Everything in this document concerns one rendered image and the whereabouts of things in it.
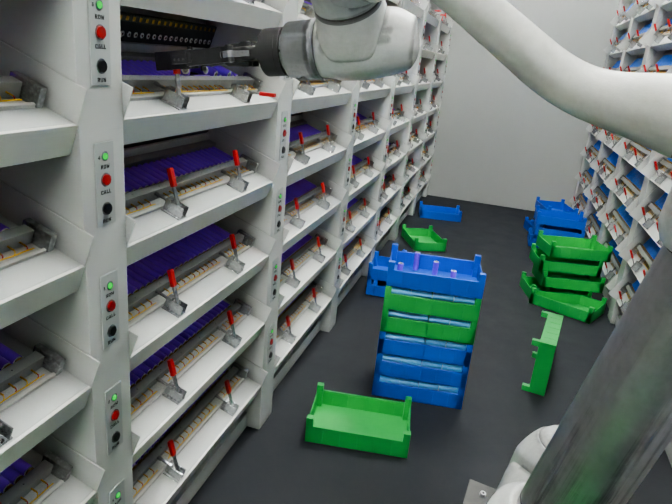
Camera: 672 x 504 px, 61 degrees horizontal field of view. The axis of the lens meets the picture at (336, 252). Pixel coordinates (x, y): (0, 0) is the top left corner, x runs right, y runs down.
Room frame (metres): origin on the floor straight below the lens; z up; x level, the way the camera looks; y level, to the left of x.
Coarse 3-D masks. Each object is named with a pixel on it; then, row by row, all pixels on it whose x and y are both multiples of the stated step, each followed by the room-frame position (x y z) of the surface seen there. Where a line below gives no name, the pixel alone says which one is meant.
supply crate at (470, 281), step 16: (400, 256) 1.88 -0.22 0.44; (432, 256) 1.86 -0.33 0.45; (480, 256) 1.83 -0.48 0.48; (400, 272) 1.68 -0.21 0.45; (416, 272) 1.82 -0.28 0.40; (448, 272) 1.85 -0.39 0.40; (464, 272) 1.85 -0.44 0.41; (480, 272) 1.67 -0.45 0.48; (416, 288) 1.67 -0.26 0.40; (432, 288) 1.67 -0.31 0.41; (448, 288) 1.66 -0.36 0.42; (464, 288) 1.66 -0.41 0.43; (480, 288) 1.65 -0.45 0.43
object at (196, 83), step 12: (132, 84) 0.99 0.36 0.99; (144, 84) 1.02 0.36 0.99; (168, 84) 1.09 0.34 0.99; (180, 84) 1.13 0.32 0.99; (192, 84) 1.17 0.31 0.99; (204, 84) 1.21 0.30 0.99; (216, 84) 1.26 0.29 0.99; (228, 84) 1.31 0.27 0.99; (240, 84) 1.37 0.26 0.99; (252, 84) 1.43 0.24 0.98
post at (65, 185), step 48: (0, 0) 0.79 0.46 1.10; (48, 0) 0.77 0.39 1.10; (48, 48) 0.77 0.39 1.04; (96, 96) 0.80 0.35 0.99; (48, 192) 0.78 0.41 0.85; (96, 240) 0.79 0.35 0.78; (96, 288) 0.78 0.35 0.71; (96, 336) 0.78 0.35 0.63; (96, 384) 0.77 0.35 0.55; (96, 432) 0.77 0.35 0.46
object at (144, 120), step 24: (144, 48) 1.19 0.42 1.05; (168, 48) 1.27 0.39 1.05; (192, 48) 1.36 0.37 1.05; (240, 72) 1.46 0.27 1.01; (216, 96) 1.22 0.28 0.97; (264, 96) 1.42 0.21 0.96; (144, 120) 0.91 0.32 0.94; (168, 120) 0.98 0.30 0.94; (192, 120) 1.06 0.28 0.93; (216, 120) 1.15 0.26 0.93; (240, 120) 1.27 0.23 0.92
